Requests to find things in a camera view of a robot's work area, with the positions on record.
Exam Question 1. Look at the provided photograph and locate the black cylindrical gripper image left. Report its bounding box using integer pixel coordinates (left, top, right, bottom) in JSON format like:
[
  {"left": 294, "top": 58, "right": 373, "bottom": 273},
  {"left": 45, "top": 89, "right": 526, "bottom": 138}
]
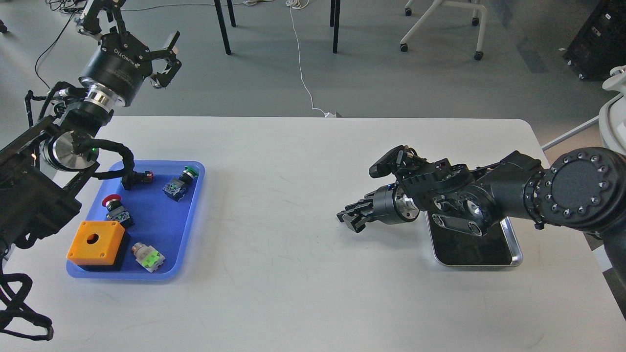
[{"left": 77, "top": 0, "right": 182, "bottom": 108}]

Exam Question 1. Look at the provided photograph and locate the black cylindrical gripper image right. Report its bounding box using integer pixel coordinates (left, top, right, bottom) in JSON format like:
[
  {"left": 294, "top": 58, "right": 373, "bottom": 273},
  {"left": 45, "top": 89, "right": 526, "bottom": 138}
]
[{"left": 336, "top": 185, "right": 421, "bottom": 233}]

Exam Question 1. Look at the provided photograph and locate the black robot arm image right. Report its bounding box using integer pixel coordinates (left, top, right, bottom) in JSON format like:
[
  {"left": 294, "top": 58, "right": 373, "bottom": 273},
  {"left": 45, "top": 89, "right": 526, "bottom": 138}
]
[{"left": 337, "top": 145, "right": 626, "bottom": 280}]

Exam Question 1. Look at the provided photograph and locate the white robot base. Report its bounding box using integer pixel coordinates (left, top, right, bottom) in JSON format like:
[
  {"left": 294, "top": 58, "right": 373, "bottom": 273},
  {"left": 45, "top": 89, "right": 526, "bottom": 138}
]
[{"left": 598, "top": 66, "right": 626, "bottom": 154}]

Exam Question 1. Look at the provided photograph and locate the silver metal tray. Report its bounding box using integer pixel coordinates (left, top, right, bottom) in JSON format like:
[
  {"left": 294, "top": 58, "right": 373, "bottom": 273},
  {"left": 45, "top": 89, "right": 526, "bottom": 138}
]
[{"left": 426, "top": 213, "right": 523, "bottom": 270}]

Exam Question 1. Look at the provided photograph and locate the blue plastic tray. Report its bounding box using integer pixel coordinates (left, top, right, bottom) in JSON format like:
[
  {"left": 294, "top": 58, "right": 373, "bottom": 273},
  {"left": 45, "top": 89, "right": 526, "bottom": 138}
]
[{"left": 66, "top": 160, "right": 205, "bottom": 281}]

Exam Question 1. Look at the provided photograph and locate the black table leg left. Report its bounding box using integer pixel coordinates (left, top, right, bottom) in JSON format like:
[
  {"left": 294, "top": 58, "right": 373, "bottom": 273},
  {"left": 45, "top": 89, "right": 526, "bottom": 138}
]
[{"left": 213, "top": 0, "right": 237, "bottom": 55}]

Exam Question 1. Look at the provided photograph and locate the black table leg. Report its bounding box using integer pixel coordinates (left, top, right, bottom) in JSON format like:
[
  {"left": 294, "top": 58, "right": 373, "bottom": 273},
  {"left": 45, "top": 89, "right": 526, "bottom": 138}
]
[
  {"left": 213, "top": 0, "right": 237, "bottom": 55},
  {"left": 329, "top": 0, "right": 341, "bottom": 54}
]

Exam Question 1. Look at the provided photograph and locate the red mushroom push button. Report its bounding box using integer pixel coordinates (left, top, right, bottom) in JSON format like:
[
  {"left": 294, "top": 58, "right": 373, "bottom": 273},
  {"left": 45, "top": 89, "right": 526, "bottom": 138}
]
[{"left": 101, "top": 194, "right": 134, "bottom": 229}]

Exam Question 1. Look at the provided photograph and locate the black table leg right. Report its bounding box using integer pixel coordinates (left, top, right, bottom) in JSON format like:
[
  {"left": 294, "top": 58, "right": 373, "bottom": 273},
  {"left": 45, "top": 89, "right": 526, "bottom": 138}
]
[{"left": 329, "top": 0, "right": 341, "bottom": 54}]

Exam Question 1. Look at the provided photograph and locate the orange and black button box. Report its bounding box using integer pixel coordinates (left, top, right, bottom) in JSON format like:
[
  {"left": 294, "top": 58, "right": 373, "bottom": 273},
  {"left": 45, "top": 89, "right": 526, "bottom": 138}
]
[{"left": 66, "top": 220, "right": 131, "bottom": 272}]

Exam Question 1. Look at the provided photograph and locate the white chair base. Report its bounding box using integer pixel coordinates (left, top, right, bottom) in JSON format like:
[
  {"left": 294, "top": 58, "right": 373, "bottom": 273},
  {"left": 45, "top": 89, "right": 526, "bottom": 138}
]
[{"left": 400, "top": 0, "right": 489, "bottom": 61}]

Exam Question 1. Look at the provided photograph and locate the black cabinet on casters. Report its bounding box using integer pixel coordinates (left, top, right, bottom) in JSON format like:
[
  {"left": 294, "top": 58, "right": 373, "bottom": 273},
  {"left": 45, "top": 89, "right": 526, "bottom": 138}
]
[{"left": 563, "top": 0, "right": 626, "bottom": 81}]

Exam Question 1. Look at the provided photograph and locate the black floor cable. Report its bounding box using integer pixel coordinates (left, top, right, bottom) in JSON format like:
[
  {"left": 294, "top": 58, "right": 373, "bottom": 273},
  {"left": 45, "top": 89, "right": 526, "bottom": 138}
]
[{"left": 35, "top": 0, "right": 123, "bottom": 93}]

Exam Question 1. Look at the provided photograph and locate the black selector switch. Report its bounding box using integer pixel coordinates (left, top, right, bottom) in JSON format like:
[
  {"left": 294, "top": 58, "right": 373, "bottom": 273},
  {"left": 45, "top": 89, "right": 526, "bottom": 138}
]
[{"left": 120, "top": 169, "right": 154, "bottom": 190}]

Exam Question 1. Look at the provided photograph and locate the green push button switch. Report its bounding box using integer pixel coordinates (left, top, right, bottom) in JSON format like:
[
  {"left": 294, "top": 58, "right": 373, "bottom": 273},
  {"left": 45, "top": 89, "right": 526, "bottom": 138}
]
[{"left": 162, "top": 166, "right": 199, "bottom": 202}]

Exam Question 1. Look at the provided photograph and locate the white floor cable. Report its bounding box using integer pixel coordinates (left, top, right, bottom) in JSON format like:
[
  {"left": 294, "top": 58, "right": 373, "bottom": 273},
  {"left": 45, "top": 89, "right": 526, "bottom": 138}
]
[{"left": 286, "top": 0, "right": 338, "bottom": 118}]

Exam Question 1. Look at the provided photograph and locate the light green contact block switch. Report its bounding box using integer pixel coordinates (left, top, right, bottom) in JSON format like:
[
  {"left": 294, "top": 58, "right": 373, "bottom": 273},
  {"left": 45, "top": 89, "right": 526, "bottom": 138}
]
[{"left": 131, "top": 242, "right": 165, "bottom": 273}]

